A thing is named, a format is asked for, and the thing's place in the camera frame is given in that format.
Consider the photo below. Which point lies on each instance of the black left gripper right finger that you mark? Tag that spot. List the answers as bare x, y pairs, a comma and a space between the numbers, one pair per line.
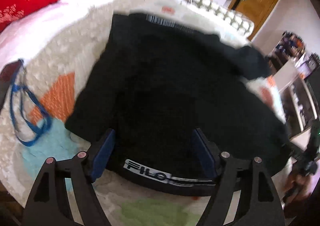
259, 203

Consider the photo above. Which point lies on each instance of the heart patterned quilt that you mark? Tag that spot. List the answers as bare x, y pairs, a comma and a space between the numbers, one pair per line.
56, 75

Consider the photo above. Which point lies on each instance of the green white bolster pillow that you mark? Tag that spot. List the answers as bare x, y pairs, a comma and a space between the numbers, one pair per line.
235, 19

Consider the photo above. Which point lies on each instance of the white bed sheet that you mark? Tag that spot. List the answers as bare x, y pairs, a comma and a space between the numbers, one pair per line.
25, 38

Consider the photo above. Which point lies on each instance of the right hand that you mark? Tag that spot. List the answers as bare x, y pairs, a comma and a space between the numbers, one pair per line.
297, 188

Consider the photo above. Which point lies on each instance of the dark red box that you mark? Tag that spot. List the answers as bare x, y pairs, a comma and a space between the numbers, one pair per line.
5, 78

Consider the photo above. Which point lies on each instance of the black pants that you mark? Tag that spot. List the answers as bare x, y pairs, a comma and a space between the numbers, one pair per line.
155, 83

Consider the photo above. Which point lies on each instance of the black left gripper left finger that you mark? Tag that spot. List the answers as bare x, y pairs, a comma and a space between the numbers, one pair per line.
48, 202

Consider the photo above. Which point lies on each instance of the white shelf unit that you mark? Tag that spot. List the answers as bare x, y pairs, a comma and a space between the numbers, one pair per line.
292, 68

